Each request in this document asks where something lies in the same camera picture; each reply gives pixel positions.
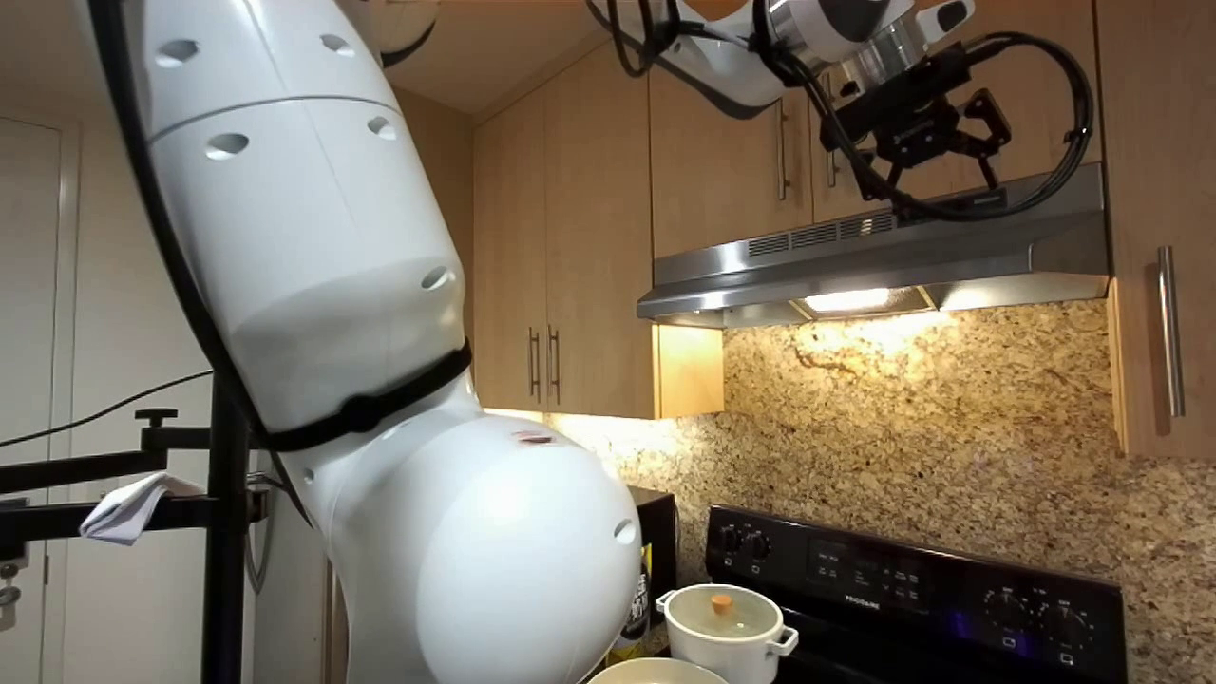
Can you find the wooden cabinet above hood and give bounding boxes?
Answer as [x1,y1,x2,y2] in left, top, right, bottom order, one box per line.
[647,0,1108,261]

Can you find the short metal cabinet handle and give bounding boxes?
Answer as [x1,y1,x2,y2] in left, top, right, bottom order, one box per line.
[543,323,565,410]
[526,323,548,410]

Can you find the stainless steel range hood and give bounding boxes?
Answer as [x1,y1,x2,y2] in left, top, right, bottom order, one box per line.
[635,159,1119,334]

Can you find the white cloth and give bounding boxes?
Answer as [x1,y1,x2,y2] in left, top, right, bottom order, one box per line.
[78,468,206,551]

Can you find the wooden double door wall cabinet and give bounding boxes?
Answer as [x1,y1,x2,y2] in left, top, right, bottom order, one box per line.
[467,34,731,421]

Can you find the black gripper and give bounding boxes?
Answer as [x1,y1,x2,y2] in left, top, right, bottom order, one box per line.
[828,48,1019,204]

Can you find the white cooking pot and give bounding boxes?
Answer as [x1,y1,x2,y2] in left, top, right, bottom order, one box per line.
[653,582,805,684]

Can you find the metal handle above hood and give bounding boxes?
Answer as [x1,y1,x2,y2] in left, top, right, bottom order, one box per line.
[773,95,797,204]

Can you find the black electric stove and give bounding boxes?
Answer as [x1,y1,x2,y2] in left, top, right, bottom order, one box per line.
[701,506,1132,684]

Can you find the black camera stand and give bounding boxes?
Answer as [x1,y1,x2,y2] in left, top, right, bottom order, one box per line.
[0,363,282,684]

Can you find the black countertop appliance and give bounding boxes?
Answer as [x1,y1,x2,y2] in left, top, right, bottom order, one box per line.
[630,487,681,638]

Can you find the wooden cabinet beside hood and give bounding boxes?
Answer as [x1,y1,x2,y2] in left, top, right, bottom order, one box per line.
[1096,0,1216,468]

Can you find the long metal cabinet handle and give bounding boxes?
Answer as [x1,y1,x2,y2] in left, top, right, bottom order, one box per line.
[1153,244,1190,437]

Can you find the glass pot lid orange knob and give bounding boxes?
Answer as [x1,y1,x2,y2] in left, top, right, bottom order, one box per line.
[662,582,786,643]

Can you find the hood light lamp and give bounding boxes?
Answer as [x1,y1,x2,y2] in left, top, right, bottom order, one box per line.
[797,283,915,318]

